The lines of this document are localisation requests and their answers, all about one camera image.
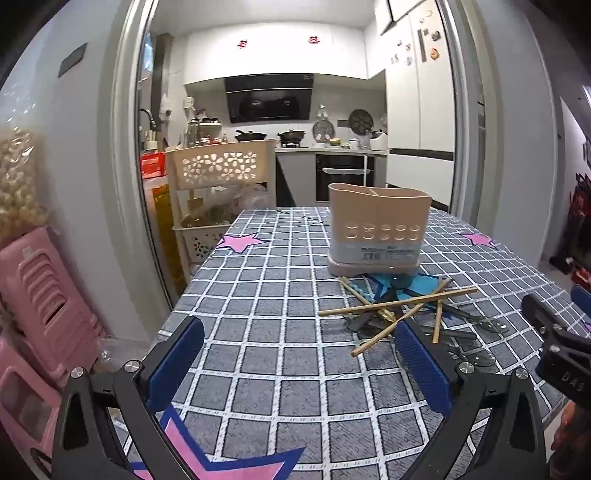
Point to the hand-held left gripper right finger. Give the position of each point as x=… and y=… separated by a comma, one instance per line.
x=422, y=364

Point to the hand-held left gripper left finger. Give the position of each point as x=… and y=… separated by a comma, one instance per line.
x=178, y=364

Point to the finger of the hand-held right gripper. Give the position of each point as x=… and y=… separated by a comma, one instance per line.
x=540, y=314
x=582, y=300

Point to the plain wooden chopstick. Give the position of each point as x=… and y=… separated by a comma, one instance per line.
x=378, y=339
x=437, y=327
x=397, y=302

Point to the dark grey spoon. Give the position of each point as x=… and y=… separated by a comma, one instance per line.
x=466, y=316
x=478, y=357
x=362, y=319

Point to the beige plastic utensil holder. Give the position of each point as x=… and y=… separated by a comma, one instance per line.
x=378, y=226

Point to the person's right hand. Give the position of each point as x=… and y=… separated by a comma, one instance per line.
x=561, y=431

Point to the red packaged goods pile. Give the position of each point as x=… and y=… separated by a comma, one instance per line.
x=581, y=217

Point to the grey checked star tablecloth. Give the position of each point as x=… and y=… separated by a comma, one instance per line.
x=277, y=323

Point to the yellow cooking oil bottle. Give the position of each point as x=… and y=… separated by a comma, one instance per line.
x=166, y=230

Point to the pink plastic stool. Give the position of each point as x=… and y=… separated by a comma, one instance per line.
x=41, y=295
x=23, y=415

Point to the clear plastic bag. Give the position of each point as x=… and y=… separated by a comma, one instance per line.
x=251, y=198

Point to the beige plastic storage trolley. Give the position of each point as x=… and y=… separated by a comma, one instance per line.
x=217, y=170

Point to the black built-in oven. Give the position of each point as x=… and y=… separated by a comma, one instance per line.
x=344, y=180

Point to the red plastic crate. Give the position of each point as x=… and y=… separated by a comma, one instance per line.
x=153, y=165

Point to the white rice cooker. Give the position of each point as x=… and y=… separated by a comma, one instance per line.
x=378, y=141

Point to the black wok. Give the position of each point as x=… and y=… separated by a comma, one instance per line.
x=250, y=135

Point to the clear bag of beige balls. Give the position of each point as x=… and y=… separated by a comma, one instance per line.
x=18, y=184

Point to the black kitchen faucet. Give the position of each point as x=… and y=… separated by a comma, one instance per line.
x=147, y=117

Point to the white refrigerator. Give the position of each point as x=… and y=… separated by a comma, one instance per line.
x=422, y=92

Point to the black cooking pot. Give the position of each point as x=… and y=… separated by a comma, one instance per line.
x=292, y=136

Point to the round grey steamer plate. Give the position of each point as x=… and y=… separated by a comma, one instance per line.
x=323, y=129

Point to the black range hood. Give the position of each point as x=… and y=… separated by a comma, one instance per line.
x=270, y=99

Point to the round dark wall trivet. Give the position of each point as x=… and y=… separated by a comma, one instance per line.
x=361, y=120

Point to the dark wall switch panel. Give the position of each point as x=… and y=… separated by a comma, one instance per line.
x=73, y=59

